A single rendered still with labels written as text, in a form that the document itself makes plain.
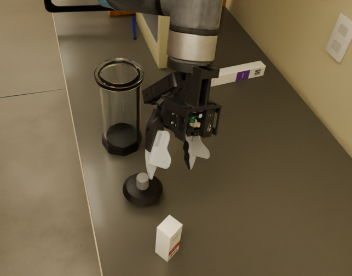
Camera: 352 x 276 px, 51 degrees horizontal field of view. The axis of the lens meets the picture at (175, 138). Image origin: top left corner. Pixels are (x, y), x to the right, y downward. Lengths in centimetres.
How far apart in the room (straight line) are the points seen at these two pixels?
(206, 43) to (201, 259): 45
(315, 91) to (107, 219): 74
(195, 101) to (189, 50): 8
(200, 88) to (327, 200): 53
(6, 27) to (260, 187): 286
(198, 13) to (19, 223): 164
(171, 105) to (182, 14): 14
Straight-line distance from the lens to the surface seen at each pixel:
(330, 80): 116
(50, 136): 236
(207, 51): 56
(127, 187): 84
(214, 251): 81
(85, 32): 141
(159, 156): 61
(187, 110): 54
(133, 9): 58
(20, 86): 277
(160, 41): 117
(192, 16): 54
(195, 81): 55
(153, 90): 64
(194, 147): 66
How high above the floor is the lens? 165
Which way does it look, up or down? 46 degrees down
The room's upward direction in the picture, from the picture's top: 6 degrees clockwise
